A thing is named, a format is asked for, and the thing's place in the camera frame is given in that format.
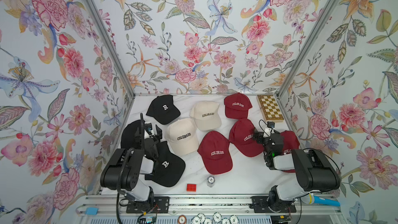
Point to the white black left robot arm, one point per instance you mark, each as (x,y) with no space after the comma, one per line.
(136,156)

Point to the cream cap front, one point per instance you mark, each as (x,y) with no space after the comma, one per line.
(182,136)

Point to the white poker chip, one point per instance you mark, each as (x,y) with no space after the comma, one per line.
(195,220)
(202,217)
(217,217)
(234,219)
(225,221)

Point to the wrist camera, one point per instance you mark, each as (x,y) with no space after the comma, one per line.
(148,128)
(270,125)

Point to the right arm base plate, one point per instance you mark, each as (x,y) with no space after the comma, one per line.
(261,204)

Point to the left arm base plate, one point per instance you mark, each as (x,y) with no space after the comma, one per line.
(155,205)

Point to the black cap back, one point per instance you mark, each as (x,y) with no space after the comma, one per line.
(163,110)

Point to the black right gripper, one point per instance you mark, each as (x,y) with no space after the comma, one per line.
(264,135)

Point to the aluminium front rail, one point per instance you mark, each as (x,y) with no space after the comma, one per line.
(209,204)

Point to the black cap front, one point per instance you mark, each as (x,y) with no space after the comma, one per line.
(168,169)

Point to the cream cap back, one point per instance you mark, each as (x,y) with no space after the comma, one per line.
(205,115)

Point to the red cap back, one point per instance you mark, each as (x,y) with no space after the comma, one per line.
(237,106)

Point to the blue toy microphone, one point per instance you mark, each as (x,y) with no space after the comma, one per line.
(312,199)

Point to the blue tag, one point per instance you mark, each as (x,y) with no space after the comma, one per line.
(91,211)

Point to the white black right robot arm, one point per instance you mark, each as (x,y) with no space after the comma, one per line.
(312,169)

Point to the red toy brick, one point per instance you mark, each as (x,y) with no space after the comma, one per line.
(191,188)

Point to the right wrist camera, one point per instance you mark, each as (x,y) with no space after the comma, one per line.
(270,125)

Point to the orange poker chip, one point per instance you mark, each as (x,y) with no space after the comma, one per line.
(182,219)

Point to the wooden chess board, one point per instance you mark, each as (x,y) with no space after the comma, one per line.
(269,108)

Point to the red cap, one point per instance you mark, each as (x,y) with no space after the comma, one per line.
(237,106)
(242,136)
(214,150)
(291,142)

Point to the stack of poker chips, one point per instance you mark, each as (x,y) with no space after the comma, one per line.
(210,181)

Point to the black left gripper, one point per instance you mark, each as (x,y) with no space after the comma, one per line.
(146,135)

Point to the cream cap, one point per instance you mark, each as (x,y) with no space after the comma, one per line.
(205,115)
(182,136)

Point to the black cap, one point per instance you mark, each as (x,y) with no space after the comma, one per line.
(128,139)
(163,110)
(168,169)

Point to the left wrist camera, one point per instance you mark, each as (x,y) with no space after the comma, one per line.
(148,128)

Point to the black cap middle left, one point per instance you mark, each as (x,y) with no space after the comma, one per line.
(128,139)

